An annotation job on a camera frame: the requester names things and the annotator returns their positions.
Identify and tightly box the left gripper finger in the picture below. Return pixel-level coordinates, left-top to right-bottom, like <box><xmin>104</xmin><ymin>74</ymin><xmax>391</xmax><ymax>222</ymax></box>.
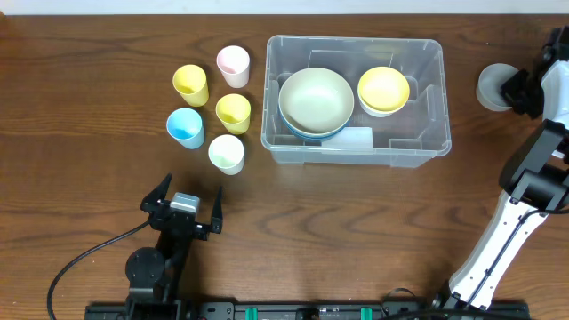
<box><xmin>210</xmin><ymin>187</ymin><xmax>223</xmax><ymax>234</ymax></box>
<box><xmin>140</xmin><ymin>173</ymin><xmax>172</xmax><ymax>212</ymax></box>

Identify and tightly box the grey small bowl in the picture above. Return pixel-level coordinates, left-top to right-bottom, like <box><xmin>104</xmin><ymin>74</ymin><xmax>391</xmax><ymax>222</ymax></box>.
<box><xmin>476</xmin><ymin>63</ymin><xmax>518</xmax><ymax>112</ymax></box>

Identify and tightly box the pale green plastic cup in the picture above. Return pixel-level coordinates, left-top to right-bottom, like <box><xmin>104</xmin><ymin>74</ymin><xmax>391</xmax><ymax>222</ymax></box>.
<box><xmin>208</xmin><ymin>134</ymin><xmax>244</xmax><ymax>175</ymax></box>

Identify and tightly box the light blue plastic cup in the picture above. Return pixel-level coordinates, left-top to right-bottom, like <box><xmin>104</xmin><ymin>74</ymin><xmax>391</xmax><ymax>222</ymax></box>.
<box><xmin>166</xmin><ymin>108</ymin><xmax>205</xmax><ymax>149</ymax></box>

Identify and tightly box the yellow plastic cup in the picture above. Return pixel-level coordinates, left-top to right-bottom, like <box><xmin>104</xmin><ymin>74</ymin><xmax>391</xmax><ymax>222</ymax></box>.
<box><xmin>172</xmin><ymin>65</ymin><xmax>209</xmax><ymax>108</ymax></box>
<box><xmin>215</xmin><ymin>93</ymin><xmax>252</xmax><ymax>135</ymax></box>

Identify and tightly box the yellow small bowl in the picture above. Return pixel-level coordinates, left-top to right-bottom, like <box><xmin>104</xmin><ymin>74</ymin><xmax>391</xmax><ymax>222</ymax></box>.
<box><xmin>357</xmin><ymin>67</ymin><xmax>410</xmax><ymax>114</ymax></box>

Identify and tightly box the white small bowl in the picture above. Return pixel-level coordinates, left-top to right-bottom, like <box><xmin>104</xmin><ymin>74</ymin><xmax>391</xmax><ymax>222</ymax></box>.
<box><xmin>360</xmin><ymin>100</ymin><xmax>400</xmax><ymax>117</ymax></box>

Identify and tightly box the pink plastic cup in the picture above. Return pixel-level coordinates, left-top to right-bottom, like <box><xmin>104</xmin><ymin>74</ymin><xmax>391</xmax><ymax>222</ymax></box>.
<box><xmin>216</xmin><ymin>45</ymin><xmax>251</xmax><ymax>89</ymax></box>

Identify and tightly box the beige large bowl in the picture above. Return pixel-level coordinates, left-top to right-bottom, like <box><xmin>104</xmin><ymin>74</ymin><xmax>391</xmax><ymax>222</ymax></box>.
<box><xmin>278</xmin><ymin>68</ymin><xmax>355</xmax><ymax>133</ymax></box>

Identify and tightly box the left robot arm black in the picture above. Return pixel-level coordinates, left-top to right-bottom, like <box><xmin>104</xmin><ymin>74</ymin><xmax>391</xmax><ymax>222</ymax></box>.
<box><xmin>125</xmin><ymin>174</ymin><xmax>223</xmax><ymax>310</ymax></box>

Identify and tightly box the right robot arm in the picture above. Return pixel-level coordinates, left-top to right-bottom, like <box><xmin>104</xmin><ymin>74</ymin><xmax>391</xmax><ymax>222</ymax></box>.
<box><xmin>432</xmin><ymin>27</ymin><xmax>568</xmax><ymax>319</ymax></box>

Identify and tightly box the clear plastic storage container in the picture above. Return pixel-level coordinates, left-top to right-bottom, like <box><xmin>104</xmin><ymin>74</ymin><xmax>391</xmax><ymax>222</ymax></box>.
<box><xmin>260</xmin><ymin>35</ymin><xmax>452</xmax><ymax>168</ymax></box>

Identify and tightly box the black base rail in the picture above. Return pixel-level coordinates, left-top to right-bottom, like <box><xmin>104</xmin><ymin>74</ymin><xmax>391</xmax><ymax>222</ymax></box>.
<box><xmin>84</xmin><ymin>300</ymin><xmax>533</xmax><ymax>320</ymax></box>

